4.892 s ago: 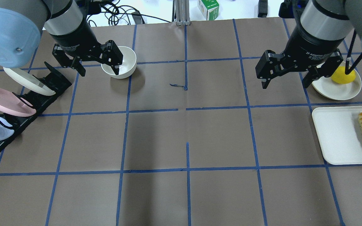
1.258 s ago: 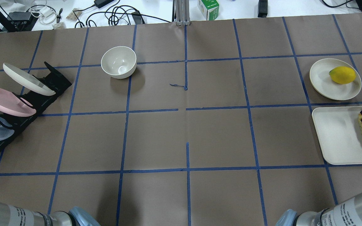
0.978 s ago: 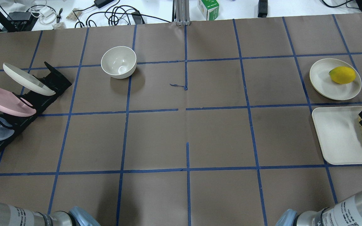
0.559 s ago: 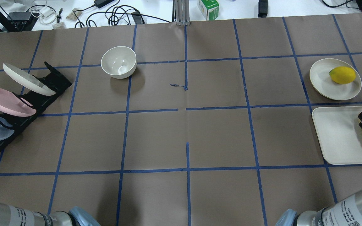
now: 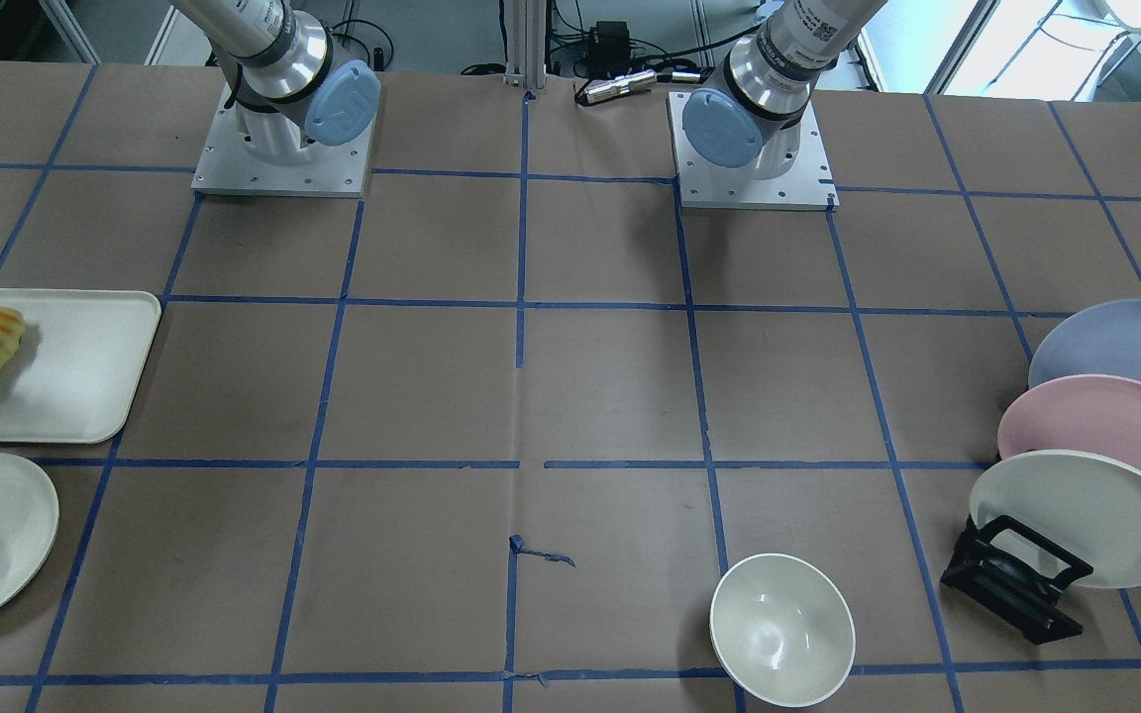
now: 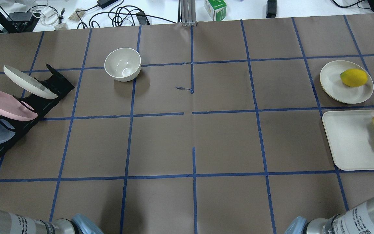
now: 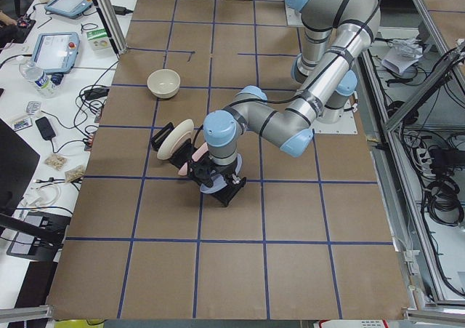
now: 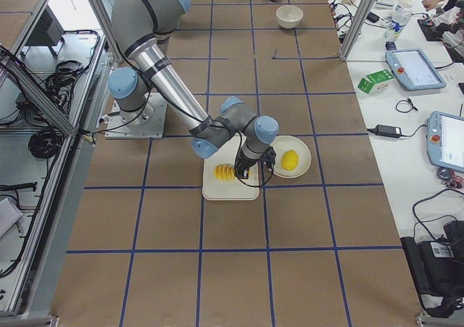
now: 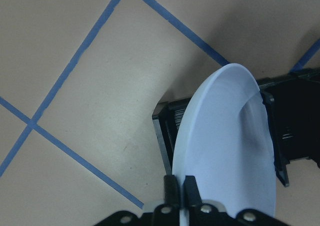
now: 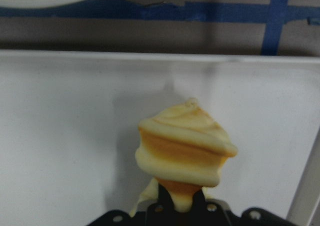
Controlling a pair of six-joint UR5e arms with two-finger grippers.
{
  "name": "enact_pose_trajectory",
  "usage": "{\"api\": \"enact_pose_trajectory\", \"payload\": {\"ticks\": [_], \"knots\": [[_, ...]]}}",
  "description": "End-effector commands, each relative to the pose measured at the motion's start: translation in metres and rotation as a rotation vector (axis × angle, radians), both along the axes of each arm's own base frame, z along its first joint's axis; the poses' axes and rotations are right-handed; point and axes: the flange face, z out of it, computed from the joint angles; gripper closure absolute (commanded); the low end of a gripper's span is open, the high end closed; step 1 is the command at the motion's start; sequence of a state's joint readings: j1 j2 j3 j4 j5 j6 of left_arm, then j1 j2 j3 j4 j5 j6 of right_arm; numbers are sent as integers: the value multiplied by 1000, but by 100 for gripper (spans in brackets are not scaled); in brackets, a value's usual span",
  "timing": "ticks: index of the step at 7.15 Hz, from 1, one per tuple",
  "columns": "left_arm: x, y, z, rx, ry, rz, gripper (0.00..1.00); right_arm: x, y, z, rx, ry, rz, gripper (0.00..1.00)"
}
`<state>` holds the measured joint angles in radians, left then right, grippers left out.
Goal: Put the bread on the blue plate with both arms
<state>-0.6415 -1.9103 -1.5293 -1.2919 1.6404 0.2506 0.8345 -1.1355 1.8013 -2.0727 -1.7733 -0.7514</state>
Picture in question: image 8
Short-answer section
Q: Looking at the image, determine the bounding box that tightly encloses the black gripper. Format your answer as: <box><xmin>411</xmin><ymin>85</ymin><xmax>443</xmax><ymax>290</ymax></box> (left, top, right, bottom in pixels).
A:
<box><xmin>234</xmin><ymin>149</ymin><xmax>257</xmax><ymax>179</ymax></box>

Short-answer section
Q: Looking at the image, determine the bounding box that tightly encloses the striped bread roll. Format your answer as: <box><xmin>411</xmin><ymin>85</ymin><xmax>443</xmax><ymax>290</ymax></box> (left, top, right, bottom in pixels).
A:
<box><xmin>213</xmin><ymin>164</ymin><xmax>237</xmax><ymax>182</ymax></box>

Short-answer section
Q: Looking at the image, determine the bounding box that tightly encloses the white round plate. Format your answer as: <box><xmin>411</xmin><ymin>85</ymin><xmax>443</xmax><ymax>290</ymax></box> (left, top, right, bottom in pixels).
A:
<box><xmin>271</xmin><ymin>136</ymin><xmax>312</xmax><ymax>178</ymax></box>

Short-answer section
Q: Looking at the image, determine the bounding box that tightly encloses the white rectangular tray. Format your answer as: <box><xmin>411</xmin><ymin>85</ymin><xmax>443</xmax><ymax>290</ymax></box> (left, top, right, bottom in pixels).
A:
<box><xmin>202</xmin><ymin>134</ymin><xmax>260</xmax><ymax>201</ymax></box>

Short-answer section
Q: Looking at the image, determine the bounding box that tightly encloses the yellow lemon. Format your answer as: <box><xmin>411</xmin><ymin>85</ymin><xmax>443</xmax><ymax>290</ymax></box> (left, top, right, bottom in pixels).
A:
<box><xmin>281</xmin><ymin>150</ymin><xmax>299</xmax><ymax>171</ymax></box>

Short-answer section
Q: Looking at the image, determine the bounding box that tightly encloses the black power adapter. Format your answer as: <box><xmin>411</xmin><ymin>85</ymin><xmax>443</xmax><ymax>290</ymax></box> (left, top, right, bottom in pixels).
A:
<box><xmin>373</xmin><ymin>124</ymin><xmax>402</xmax><ymax>138</ymax></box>

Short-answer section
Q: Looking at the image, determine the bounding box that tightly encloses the green white carton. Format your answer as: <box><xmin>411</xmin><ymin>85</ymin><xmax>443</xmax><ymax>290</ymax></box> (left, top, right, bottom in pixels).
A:
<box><xmin>357</xmin><ymin>69</ymin><xmax>394</xmax><ymax>94</ymax></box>

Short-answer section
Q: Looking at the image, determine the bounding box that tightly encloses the white ceramic bowl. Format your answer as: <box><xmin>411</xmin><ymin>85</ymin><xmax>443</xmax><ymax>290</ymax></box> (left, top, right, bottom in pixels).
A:
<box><xmin>275</xmin><ymin>5</ymin><xmax>304</xmax><ymax>29</ymax></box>

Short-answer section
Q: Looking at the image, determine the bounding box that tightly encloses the blue teach pendant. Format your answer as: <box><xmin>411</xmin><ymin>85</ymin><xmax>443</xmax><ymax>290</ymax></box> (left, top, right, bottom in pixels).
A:
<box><xmin>385</xmin><ymin>49</ymin><xmax>447</xmax><ymax>91</ymax></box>
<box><xmin>426</xmin><ymin>111</ymin><xmax>464</xmax><ymax>173</ymax></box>

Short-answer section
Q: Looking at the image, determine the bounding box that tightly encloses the clear plastic bottle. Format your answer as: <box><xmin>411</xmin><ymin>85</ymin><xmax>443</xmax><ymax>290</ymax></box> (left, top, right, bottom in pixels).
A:
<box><xmin>387</xmin><ymin>0</ymin><xmax>413</xmax><ymax>41</ymax></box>

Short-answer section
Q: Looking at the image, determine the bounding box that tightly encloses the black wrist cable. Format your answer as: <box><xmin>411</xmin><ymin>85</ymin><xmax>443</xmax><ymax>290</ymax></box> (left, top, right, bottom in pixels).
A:
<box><xmin>235</xmin><ymin>133</ymin><xmax>276</xmax><ymax>189</ymax></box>

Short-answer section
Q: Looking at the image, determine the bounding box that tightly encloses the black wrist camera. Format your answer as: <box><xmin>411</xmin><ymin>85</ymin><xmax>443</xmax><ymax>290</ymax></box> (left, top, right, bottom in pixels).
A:
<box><xmin>261</xmin><ymin>146</ymin><xmax>276</xmax><ymax>170</ymax></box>

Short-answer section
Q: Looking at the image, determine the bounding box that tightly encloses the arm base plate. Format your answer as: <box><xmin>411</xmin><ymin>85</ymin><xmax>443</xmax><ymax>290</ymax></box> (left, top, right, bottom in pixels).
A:
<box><xmin>104</xmin><ymin>93</ymin><xmax>167</xmax><ymax>140</ymax></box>

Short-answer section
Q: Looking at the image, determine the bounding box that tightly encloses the aluminium frame post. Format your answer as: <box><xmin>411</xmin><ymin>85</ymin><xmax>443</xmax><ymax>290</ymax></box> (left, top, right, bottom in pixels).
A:
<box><xmin>339</xmin><ymin>0</ymin><xmax>375</xmax><ymax>62</ymax></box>

